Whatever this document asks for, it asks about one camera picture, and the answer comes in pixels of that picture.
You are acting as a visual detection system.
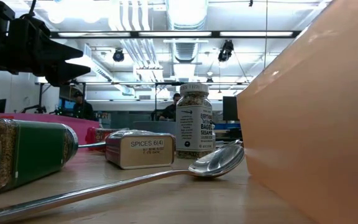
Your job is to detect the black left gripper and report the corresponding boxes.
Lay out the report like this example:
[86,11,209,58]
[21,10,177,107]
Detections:
[7,17,91,87]

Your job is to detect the green label spice jar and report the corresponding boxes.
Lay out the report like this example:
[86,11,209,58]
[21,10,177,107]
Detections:
[0,118,80,196]

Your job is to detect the maroon spice tin white label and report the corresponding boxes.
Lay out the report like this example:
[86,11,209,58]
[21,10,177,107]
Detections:
[105,129,176,170]

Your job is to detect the bagel seasoning jar white lid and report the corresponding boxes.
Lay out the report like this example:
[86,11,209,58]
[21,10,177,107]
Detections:
[175,82,216,160]

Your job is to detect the person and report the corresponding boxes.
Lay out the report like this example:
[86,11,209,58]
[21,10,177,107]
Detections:
[72,90,95,121]
[158,93,182,122]

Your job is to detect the black ceiling spotlight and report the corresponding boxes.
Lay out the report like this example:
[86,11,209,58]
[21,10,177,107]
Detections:
[218,39,235,63]
[112,49,126,63]

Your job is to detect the pink plastic bin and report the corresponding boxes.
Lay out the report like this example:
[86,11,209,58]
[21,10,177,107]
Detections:
[0,112,101,146]

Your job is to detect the black ceiling light beam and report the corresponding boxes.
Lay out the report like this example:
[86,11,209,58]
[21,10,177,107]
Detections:
[50,30,301,39]

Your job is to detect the blue distant tabletop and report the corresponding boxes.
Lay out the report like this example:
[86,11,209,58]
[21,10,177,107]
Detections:
[214,123,241,130]

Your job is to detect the all silver metal spoon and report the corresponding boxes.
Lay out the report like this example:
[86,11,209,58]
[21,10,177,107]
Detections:
[0,139,246,224]

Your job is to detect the orange plastic bin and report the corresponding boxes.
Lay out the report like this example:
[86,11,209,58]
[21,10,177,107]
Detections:
[236,0,358,224]

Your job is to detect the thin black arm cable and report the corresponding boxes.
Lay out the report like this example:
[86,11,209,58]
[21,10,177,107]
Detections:
[26,0,37,19]

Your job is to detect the silver ceiling air duct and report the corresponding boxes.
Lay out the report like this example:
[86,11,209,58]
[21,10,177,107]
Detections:
[165,0,210,63]

